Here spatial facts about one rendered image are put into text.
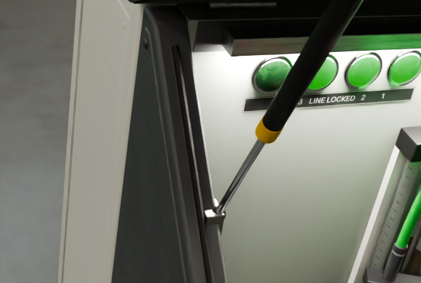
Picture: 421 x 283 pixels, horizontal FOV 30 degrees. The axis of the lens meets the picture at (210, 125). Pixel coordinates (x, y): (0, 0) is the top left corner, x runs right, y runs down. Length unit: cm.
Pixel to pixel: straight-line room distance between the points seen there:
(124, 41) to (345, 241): 44
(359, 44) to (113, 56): 29
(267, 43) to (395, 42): 16
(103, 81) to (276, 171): 25
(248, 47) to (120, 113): 19
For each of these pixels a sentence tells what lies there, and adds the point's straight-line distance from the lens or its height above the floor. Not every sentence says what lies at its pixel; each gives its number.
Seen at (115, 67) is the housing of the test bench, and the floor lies 133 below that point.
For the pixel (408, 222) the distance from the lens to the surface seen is 103.
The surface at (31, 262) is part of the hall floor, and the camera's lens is 261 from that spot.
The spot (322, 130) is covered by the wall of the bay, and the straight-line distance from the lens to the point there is 98.
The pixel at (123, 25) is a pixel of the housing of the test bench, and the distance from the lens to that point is 90.
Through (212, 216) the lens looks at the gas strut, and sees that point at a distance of 77.
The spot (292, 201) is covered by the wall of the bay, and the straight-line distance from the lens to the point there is 103.
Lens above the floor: 180
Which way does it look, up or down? 32 degrees down
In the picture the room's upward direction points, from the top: 10 degrees clockwise
